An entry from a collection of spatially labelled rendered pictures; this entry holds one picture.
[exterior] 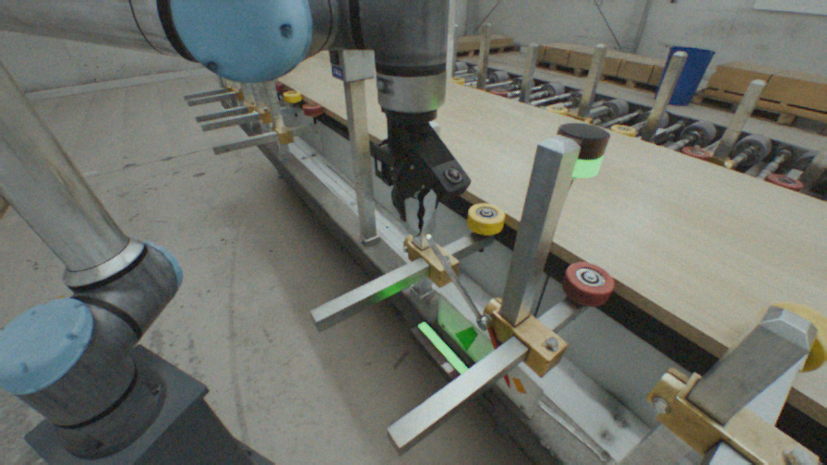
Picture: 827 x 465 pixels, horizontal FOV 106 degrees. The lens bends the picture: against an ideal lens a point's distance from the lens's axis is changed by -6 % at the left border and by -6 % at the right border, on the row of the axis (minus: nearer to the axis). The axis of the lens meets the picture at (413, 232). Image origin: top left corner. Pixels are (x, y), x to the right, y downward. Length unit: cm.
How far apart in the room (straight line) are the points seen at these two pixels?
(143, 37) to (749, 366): 59
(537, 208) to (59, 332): 77
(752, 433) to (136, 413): 96
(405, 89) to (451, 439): 123
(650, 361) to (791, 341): 40
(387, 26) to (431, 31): 5
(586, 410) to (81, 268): 102
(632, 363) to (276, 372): 131
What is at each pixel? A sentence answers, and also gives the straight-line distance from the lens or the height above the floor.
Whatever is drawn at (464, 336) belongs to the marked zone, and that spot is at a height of 75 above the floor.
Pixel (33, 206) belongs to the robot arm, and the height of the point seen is 104.
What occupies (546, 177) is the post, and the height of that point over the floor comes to 113.
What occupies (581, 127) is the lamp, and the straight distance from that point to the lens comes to 48.
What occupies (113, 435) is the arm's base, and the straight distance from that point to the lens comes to 92.
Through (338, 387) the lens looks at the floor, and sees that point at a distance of 153.
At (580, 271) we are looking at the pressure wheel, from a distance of 67.
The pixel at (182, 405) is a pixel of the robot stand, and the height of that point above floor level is 60.
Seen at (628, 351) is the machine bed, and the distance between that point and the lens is 79.
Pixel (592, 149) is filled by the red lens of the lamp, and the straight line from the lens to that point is 45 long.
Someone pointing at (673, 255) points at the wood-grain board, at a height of 90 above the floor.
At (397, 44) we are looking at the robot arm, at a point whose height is 126.
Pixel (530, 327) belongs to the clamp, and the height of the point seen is 87.
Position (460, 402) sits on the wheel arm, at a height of 86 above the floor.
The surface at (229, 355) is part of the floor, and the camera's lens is 177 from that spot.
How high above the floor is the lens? 132
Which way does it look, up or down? 37 degrees down
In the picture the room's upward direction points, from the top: straight up
